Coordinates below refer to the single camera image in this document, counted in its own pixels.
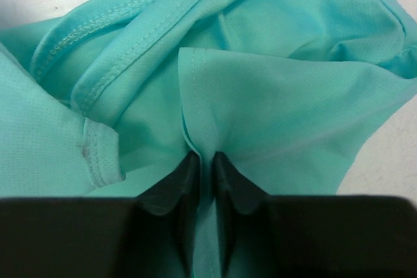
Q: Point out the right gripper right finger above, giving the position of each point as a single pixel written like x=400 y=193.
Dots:
x=243 y=231

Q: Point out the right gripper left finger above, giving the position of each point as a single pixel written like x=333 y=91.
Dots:
x=165 y=224

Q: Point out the teal t-shirt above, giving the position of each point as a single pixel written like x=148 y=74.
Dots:
x=109 y=98

